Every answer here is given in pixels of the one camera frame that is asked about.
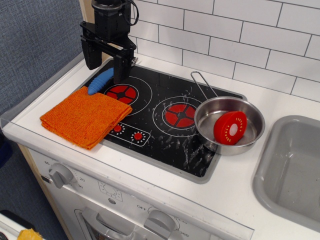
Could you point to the grey toy sink basin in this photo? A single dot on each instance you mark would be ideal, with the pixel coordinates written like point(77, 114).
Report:
point(287, 180)

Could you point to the white toy oven front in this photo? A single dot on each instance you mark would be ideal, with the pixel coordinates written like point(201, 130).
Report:
point(93, 210)

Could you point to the grey left oven knob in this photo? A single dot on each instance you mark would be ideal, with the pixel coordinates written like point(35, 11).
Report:
point(60, 175)

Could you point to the light wooden post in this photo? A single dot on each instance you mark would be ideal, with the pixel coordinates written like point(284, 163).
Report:
point(87, 10)

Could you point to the orange knitted cloth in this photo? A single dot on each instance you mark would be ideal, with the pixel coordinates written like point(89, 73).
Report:
point(83, 119)

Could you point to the blue handled toy fork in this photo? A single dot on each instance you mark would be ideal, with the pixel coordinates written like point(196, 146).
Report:
point(100, 81)

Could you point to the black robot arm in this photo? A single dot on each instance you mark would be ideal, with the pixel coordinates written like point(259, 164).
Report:
point(110, 3)

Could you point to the black toy stovetop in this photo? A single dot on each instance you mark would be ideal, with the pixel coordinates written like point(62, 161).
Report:
point(161, 130)

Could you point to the grey oven knob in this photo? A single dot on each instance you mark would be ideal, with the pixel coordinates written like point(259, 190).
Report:
point(60, 175)
point(160, 224)

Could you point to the yellow cloth at corner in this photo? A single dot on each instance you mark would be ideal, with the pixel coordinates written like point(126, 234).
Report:
point(29, 234)

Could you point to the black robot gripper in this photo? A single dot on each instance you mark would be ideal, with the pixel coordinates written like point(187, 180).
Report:
point(109, 34)

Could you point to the red toy tomato half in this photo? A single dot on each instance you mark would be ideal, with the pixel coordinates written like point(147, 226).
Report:
point(230, 127)

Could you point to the grey right oven knob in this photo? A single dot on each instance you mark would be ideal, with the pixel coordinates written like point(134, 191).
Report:
point(160, 224)

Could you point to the silver metal pan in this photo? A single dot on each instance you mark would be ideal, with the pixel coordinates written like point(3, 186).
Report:
point(208, 112)

